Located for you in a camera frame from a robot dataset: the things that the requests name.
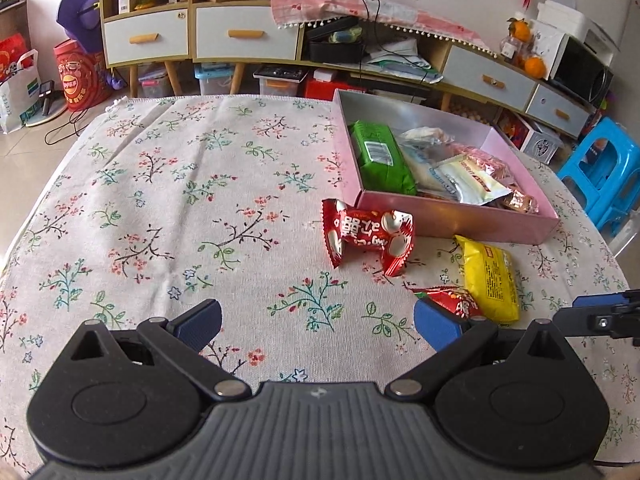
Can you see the pink cherry print cloth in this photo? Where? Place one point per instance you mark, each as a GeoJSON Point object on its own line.
{"type": "Point", "coordinates": [390, 7]}

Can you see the green snack packet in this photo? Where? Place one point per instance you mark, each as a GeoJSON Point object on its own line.
{"type": "Point", "coordinates": [380, 160]}

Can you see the red gift bag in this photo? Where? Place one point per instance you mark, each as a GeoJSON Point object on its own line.
{"type": "Point", "coordinates": [12, 55]}

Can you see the yellow snack packet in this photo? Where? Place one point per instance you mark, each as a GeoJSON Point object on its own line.
{"type": "Point", "coordinates": [492, 280]}

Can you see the white red label packet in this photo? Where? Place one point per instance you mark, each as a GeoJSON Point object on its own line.
{"type": "Point", "coordinates": [470, 180]}

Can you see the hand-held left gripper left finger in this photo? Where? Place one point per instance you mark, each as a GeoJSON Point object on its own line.
{"type": "Point", "coordinates": [197, 322]}

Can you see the white foam box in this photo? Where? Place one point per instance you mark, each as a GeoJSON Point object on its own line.
{"type": "Point", "coordinates": [562, 17]}

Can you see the white shopping bag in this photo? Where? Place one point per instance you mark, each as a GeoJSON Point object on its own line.
{"type": "Point", "coordinates": [17, 95]}

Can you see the red white candy packet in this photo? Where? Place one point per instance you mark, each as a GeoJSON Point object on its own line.
{"type": "Point", "coordinates": [365, 232]}

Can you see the small red snack packet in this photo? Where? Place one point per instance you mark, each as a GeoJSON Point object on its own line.
{"type": "Point", "coordinates": [450, 300]}

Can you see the white cabinet drawer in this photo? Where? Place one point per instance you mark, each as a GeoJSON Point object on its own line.
{"type": "Point", "coordinates": [145, 35]}
{"type": "Point", "coordinates": [245, 32]}
{"type": "Point", "coordinates": [560, 110]}
{"type": "Point", "coordinates": [492, 80]}

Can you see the wooden TV cabinet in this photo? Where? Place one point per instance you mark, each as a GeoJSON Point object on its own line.
{"type": "Point", "coordinates": [320, 67]}

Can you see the clear snack packet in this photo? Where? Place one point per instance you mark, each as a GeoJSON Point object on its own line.
{"type": "Point", "coordinates": [425, 135]}

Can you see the small clear storage bin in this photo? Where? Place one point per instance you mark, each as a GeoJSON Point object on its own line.
{"type": "Point", "coordinates": [152, 82]}

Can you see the blue plastic stool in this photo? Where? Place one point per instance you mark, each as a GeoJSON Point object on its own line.
{"type": "Point", "coordinates": [600, 160]}

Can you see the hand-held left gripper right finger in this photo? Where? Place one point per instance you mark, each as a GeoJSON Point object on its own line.
{"type": "Point", "coordinates": [437, 322]}

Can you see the blue lid storage bin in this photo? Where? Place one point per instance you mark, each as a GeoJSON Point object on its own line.
{"type": "Point", "coordinates": [214, 79]}

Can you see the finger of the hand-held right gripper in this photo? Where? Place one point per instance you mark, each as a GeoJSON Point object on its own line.
{"type": "Point", "coordinates": [585, 321]}

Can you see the white blue snack packet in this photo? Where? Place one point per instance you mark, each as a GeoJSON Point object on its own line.
{"type": "Point", "coordinates": [425, 170]}

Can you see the red shoe box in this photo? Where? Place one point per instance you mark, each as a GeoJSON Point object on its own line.
{"type": "Point", "coordinates": [330, 89]}

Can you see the black open case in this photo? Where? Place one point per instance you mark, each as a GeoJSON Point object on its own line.
{"type": "Point", "coordinates": [335, 52]}

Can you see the red patterned bag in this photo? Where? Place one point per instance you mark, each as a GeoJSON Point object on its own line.
{"type": "Point", "coordinates": [80, 77]}

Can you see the orange fruit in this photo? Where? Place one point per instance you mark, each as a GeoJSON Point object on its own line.
{"type": "Point", "coordinates": [534, 66]}
{"type": "Point", "coordinates": [520, 30]}

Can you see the pink cardboard box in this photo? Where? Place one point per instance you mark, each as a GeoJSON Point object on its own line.
{"type": "Point", "coordinates": [450, 220]}

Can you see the black phone stand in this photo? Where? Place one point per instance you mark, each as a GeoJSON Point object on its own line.
{"type": "Point", "coordinates": [46, 95]}

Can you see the pink patterned snack packet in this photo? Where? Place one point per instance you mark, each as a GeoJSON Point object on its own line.
{"type": "Point", "coordinates": [487, 162]}

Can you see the white red gift box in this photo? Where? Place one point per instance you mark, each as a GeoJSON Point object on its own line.
{"type": "Point", "coordinates": [532, 137]}

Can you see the purple hat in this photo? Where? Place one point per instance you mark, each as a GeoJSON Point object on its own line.
{"type": "Point", "coordinates": [77, 15]}

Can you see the bronze foil snack packet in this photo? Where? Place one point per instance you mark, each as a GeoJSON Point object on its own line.
{"type": "Point", "coordinates": [522, 202]}

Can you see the yellow egg tray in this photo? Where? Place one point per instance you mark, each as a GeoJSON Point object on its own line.
{"type": "Point", "coordinates": [470, 112]}

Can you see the pile of folded papers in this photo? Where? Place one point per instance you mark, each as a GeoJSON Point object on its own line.
{"type": "Point", "coordinates": [400, 60]}

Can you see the black microwave oven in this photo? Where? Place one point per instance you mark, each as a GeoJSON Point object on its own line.
{"type": "Point", "coordinates": [580, 70]}

